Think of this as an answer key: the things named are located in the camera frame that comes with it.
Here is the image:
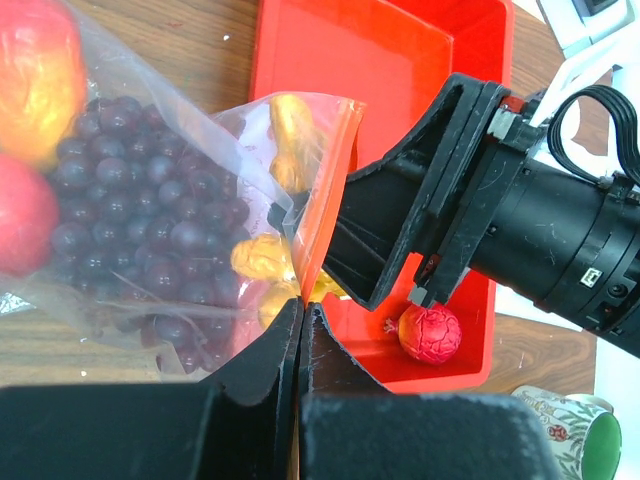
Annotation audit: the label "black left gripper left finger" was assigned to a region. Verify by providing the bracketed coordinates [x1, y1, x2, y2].
[1, 299, 303, 479]

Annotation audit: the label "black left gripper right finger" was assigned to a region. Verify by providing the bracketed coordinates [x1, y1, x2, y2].
[298, 304, 560, 479]

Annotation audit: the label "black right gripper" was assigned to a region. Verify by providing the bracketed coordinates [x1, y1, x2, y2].
[322, 73, 639, 355]

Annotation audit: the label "yellow orange segments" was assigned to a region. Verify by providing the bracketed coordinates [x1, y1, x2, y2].
[217, 92, 362, 329]

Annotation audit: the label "clear zip top bag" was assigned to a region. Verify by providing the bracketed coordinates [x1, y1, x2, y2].
[1, 1, 363, 380]

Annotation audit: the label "dark purple grape bunch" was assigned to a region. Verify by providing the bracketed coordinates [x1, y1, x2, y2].
[48, 96, 250, 375]

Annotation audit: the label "red apple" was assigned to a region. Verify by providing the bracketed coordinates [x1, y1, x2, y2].
[1, 154, 59, 276]

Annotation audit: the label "red yellow mango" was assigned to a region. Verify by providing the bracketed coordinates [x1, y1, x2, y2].
[1, 1, 87, 172]

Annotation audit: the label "red pomegranate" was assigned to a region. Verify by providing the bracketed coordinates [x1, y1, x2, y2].
[384, 303, 462, 365]

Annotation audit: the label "red plastic tray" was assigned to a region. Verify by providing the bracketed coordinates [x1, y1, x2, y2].
[250, 0, 515, 394]

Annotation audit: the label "green inside mug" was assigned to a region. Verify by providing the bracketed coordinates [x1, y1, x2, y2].
[512, 385, 622, 480]

